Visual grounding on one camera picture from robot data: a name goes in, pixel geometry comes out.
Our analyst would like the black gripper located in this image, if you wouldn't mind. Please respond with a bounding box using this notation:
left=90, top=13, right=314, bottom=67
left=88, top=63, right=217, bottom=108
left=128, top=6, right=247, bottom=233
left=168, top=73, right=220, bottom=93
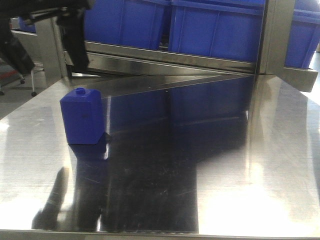
left=19, top=0, right=95, bottom=69

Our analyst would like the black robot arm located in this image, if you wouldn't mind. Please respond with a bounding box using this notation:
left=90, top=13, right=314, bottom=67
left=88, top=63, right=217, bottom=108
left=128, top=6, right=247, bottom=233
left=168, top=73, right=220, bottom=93
left=0, top=0, right=96, bottom=75

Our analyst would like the stainless steel shelf rack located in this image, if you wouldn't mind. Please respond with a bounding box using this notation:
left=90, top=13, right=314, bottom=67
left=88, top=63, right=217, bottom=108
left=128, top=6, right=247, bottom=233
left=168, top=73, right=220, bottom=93
left=31, top=0, right=318, bottom=92

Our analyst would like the blue plastic bin left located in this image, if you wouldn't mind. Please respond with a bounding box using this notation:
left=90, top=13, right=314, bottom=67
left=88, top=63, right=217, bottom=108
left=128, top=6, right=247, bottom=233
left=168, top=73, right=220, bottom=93
left=17, top=0, right=173, bottom=51

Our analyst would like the blue plastic bin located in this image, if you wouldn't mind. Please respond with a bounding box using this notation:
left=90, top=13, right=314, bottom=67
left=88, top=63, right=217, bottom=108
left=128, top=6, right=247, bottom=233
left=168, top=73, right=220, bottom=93
left=285, top=0, right=320, bottom=69
left=168, top=0, right=264, bottom=63
left=17, top=0, right=173, bottom=51

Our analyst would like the blue plastic bin far right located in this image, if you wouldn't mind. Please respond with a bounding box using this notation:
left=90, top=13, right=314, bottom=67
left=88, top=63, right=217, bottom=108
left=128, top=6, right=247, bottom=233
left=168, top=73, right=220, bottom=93
left=285, top=0, right=320, bottom=69

